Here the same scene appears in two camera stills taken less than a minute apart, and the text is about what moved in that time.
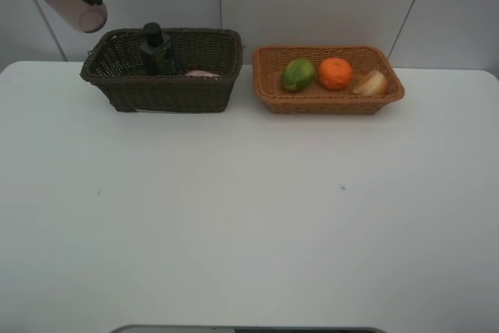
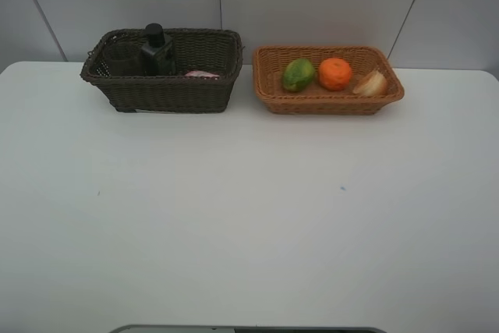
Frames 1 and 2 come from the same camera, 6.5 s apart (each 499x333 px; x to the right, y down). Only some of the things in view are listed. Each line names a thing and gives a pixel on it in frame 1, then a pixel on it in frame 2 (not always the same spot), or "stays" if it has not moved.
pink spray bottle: x=201 y=73 stays
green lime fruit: x=297 y=75 stays
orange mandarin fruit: x=334 y=73 stays
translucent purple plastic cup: x=80 y=13 to x=124 y=58
